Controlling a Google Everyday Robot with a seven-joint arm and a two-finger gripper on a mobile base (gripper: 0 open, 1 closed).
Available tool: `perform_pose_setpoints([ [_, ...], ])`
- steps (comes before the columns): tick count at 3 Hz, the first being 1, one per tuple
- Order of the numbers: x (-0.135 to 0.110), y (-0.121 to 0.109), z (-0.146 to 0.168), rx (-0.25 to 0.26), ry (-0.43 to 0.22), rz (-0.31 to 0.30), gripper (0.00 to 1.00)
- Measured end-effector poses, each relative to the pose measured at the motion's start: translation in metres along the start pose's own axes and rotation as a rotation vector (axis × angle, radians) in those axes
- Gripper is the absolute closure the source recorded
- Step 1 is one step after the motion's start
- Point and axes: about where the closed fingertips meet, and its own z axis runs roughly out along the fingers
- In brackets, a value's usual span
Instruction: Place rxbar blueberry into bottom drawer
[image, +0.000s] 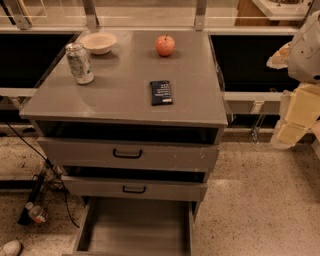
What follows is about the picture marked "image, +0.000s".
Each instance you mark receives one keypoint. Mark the silver green soda can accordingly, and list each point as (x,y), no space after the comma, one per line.
(78,60)

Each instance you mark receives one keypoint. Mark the red apple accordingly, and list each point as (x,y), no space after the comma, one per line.
(165,45)

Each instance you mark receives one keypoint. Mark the grey top drawer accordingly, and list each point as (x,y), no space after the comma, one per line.
(128,154)

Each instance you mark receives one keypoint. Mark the grey bottom drawer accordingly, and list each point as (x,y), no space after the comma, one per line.
(134,227)

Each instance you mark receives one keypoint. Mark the white bowl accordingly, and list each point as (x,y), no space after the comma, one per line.
(99,43)

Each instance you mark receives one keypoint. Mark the black floor bar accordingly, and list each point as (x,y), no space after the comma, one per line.
(37,183)

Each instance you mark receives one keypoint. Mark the grey drawer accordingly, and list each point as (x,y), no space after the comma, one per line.
(136,189)
(128,154)
(134,227)

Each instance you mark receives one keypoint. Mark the dark blue rxbar wrapper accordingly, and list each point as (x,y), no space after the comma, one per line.
(161,92)

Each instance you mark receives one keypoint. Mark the plastic bottle on floor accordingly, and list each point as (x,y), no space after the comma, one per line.
(36,212)

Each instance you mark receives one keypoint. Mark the wooden furniture top right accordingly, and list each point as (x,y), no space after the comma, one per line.
(272,12)

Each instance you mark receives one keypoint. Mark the white shoe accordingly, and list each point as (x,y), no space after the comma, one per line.
(11,248)

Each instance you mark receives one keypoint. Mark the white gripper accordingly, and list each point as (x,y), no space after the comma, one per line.
(305,56)

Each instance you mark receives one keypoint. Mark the grey middle drawer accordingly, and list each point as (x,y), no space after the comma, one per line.
(136,189)

